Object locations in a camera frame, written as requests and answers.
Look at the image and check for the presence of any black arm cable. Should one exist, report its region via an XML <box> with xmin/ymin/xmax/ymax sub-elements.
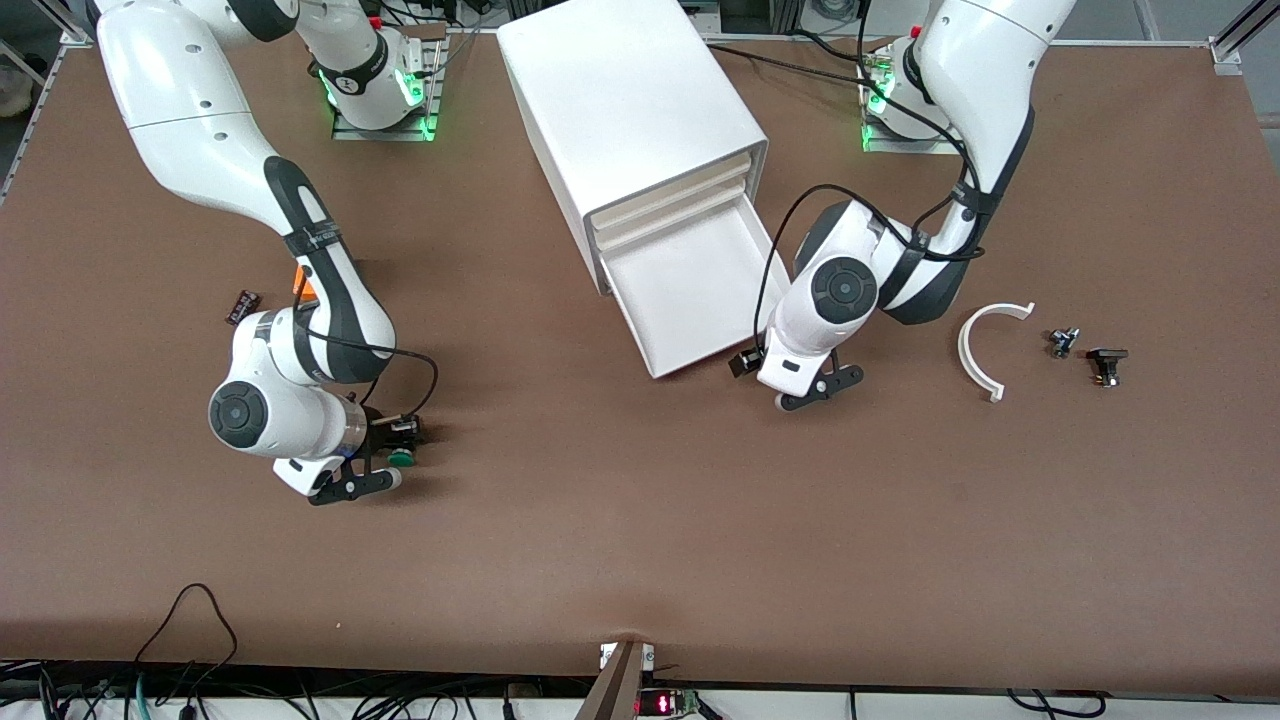
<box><xmin>290</xmin><ymin>225</ymin><xmax>441</xmax><ymax>426</ymax></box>
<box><xmin>752</xmin><ymin>0</ymin><xmax>993</xmax><ymax>346</ymax></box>

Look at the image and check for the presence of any small red display device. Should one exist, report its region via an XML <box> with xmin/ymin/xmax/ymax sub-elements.
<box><xmin>635</xmin><ymin>687</ymin><xmax>703</xmax><ymax>719</ymax></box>

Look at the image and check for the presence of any black button part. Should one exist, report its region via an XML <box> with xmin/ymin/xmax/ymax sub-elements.
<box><xmin>1086</xmin><ymin>347</ymin><xmax>1130</xmax><ymax>389</ymax></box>

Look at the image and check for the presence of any white curved plastic arc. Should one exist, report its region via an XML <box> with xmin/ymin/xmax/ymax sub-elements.
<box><xmin>957</xmin><ymin>301</ymin><xmax>1037</xmax><ymax>404</ymax></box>

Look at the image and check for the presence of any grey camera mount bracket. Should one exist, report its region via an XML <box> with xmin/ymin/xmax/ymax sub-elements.
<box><xmin>574</xmin><ymin>640</ymin><xmax>657</xmax><ymax>720</ymax></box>

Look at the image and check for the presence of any white plastic drawer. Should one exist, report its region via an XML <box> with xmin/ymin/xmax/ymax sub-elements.
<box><xmin>590</xmin><ymin>153</ymin><xmax>753</xmax><ymax>231</ymax></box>
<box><xmin>594</xmin><ymin>175</ymin><xmax>751</xmax><ymax>251</ymax></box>
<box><xmin>598</xmin><ymin>193</ymin><xmax>793</xmax><ymax>381</ymax></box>

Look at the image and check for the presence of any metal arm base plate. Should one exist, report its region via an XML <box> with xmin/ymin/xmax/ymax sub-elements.
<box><xmin>861</xmin><ymin>50</ymin><xmax>968</xmax><ymax>155</ymax></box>
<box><xmin>331</xmin><ymin>24</ymin><xmax>447</xmax><ymax>142</ymax></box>

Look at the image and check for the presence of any black looped cable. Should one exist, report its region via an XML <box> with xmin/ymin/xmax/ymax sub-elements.
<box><xmin>133</xmin><ymin>583</ymin><xmax>239</xmax><ymax>693</ymax></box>

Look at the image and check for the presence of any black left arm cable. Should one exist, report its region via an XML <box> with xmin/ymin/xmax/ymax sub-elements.
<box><xmin>752</xmin><ymin>0</ymin><xmax>993</xmax><ymax>346</ymax></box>

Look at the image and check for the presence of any white drawer cabinet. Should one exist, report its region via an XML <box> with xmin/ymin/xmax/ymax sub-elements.
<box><xmin>497</xmin><ymin>0</ymin><xmax>771</xmax><ymax>298</ymax></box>

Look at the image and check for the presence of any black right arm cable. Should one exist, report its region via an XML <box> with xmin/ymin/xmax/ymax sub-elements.
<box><xmin>290</xmin><ymin>225</ymin><xmax>441</xmax><ymax>426</ymax></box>

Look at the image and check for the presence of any aluminium frame profile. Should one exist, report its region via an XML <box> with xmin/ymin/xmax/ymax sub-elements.
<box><xmin>1207</xmin><ymin>0</ymin><xmax>1280</xmax><ymax>77</ymax></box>
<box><xmin>0</xmin><ymin>30</ymin><xmax>76</xmax><ymax>206</ymax></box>

